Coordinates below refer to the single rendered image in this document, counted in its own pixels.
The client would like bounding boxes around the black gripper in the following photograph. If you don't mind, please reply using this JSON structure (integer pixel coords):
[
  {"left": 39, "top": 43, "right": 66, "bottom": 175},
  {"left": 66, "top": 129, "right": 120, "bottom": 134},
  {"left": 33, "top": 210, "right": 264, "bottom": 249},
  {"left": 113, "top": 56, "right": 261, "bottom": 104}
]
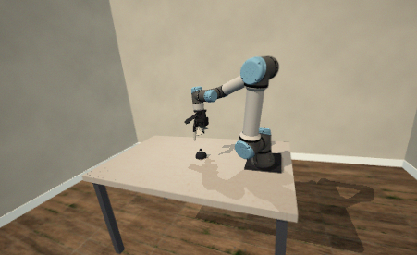
[{"left": 193, "top": 109, "right": 209, "bottom": 141}]

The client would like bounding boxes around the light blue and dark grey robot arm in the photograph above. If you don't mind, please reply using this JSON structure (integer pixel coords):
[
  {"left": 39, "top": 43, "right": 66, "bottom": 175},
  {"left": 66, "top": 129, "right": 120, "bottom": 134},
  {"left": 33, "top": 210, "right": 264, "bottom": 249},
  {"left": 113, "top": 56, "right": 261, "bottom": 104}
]
[{"left": 191, "top": 55, "right": 279, "bottom": 167}]

